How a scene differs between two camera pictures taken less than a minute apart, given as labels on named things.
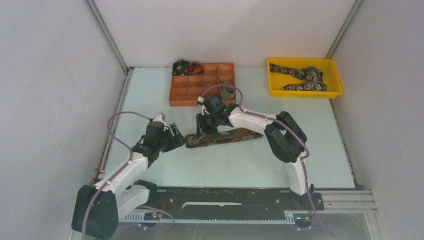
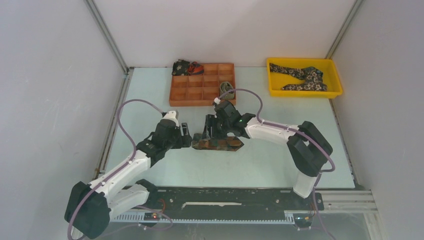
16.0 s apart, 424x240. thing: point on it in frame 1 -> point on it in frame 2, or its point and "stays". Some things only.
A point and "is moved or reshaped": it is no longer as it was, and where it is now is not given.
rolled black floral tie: x=180 y=67 stays
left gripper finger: x=176 y=131 -> x=184 y=130
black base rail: x=164 y=206 stays
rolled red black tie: x=196 y=69 stays
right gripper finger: x=200 y=119 -> x=209 y=131
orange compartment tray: x=186 y=90 stays
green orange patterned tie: x=227 y=136 is moved or reshaped
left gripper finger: x=174 y=145 -> x=186 y=142
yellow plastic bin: x=276 y=80 stays
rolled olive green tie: x=227 y=92 stays
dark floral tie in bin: x=312 y=77 stays
